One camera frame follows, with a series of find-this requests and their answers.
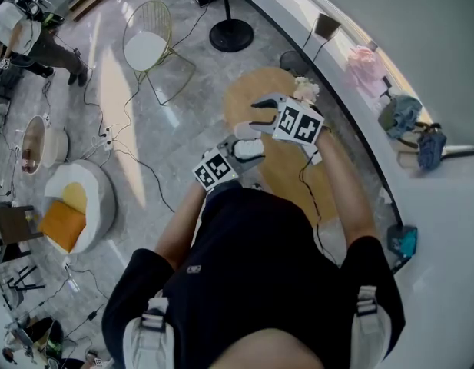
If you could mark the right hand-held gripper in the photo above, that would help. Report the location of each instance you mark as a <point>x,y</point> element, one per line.
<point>298,123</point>

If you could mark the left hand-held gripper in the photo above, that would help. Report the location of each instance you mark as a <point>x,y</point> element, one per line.
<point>213,169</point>

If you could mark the white plastic container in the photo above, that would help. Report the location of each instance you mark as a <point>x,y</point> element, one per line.
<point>249,148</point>

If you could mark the person's left forearm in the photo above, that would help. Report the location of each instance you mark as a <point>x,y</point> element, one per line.
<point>181,225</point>

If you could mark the person's right forearm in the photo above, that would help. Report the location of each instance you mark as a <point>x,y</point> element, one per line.
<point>348,194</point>

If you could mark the person's right shoe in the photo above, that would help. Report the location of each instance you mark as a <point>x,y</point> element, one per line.
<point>256,187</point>

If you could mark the pink flowers in green vase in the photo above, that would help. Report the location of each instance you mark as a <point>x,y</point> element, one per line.
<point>307,88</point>

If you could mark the oval wooden coffee table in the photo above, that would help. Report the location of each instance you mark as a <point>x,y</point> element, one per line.
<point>286,179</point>

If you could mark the black mesh waste bin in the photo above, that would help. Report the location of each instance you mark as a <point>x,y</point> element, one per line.
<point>294,63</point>

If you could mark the black round lamp base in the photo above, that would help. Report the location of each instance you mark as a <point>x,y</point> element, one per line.
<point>232,37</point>

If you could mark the dark brown small planter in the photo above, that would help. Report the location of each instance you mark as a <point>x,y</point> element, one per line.
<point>328,25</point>

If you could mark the pink cloth bundle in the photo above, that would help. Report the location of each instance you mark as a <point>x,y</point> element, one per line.
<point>365,69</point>

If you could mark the person's black-clothed body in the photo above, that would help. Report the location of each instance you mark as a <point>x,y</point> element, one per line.
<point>259,263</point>

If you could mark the blue denim clothes pile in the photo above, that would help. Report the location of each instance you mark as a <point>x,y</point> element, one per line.
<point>402,115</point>

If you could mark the white power strip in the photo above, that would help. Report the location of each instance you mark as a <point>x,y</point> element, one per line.
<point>107,138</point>

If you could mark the white egg-shaped seat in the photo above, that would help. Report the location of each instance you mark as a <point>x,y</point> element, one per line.
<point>104,198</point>

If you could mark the beige tote bag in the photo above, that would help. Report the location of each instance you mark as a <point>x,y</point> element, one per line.
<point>409,154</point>

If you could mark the dark blue bag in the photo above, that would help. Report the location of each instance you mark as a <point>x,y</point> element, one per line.
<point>431,148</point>

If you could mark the round white side table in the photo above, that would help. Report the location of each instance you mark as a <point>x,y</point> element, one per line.
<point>58,144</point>

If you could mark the teal and black case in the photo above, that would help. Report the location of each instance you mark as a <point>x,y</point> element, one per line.
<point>403,240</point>

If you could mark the orange cushion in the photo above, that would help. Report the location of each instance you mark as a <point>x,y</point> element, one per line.
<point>61,227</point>

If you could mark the dark wooden side table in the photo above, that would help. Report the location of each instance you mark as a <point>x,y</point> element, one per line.
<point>14,229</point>

